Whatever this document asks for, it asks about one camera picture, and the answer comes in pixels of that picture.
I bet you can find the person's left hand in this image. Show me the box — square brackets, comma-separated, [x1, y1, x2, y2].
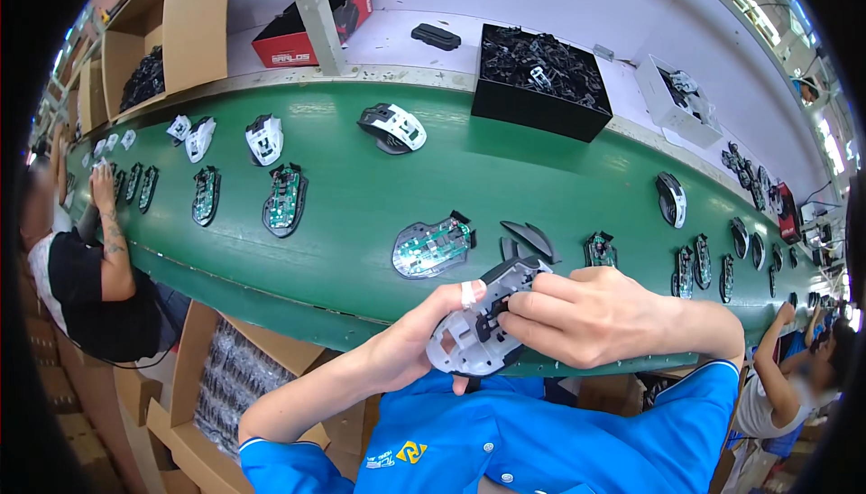
[369, 279, 488, 397]

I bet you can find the person's right hand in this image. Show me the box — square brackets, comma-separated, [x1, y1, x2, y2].
[497, 267, 686, 369]

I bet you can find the small black mouse part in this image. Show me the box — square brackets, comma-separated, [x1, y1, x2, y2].
[475, 289, 512, 343]

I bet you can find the grey white mouse shell underside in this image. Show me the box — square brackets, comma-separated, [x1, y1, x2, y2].
[426, 256, 553, 378]

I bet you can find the dark grey curved side panel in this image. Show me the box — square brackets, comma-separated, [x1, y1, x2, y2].
[499, 220, 561, 265]

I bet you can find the mouse base with circuit board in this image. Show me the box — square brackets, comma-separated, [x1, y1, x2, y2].
[191, 166, 222, 227]
[391, 210, 478, 280]
[262, 162, 309, 239]
[585, 230, 618, 269]

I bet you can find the brown carton under conveyor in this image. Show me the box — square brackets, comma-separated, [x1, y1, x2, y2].
[578, 374, 684, 418]

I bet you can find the person's body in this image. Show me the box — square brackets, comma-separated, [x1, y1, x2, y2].
[238, 359, 742, 494]

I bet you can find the green conveyor belt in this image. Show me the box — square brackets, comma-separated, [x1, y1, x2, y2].
[64, 81, 841, 378]

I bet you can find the row of mouse bases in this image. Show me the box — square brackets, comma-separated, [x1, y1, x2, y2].
[64, 161, 161, 216]
[671, 233, 823, 310]

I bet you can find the black and white mouse cover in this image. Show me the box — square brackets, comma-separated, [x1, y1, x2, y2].
[184, 116, 217, 164]
[166, 114, 192, 147]
[245, 114, 285, 167]
[655, 172, 688, 230]
[356, 103, 428, 156]

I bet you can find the black parts bin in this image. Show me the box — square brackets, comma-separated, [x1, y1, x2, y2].
[471, 23, 614, 143]

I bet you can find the row of dark mouse covers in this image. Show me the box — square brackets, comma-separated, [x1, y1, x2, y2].
[729, 217, 803, 280]

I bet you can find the white box of parts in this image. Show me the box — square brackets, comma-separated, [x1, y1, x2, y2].
[634, 54, 725, 150]

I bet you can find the pile of mouse parts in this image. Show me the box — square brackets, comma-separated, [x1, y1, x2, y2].
[720, 142, 786, 214]

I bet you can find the heap of black plastic parts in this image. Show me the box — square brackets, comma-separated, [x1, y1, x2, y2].
[479, 24, 608, 115]

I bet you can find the small red box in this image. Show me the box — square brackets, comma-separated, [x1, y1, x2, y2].
[774, 181, 804, 246]

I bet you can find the black plastic mouse piece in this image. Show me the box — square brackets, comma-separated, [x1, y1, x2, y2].
[410, 23, 462, 52]

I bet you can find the cardboard box of bagged parts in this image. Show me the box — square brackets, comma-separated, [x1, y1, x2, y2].
[145, 301, 332, 494]

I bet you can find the red and black product box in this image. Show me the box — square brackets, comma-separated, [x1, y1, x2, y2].
[251, 0, 373, 69]

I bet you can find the large cardboard box with parts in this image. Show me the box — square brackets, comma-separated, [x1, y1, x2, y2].
[101, 0, 235, 123]

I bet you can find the row of small white covers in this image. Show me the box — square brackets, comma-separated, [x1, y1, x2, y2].
[80, 130, 138, 171]

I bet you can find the stack of brown cartons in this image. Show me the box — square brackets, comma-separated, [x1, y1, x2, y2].
[20, 277, 163, 494]

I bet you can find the workstation equipment with cables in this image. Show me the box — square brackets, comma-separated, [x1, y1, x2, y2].
[800, 202, 850, 272]

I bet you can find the grey metal post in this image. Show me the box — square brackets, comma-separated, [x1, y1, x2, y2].
[279, 0, 349, 77]

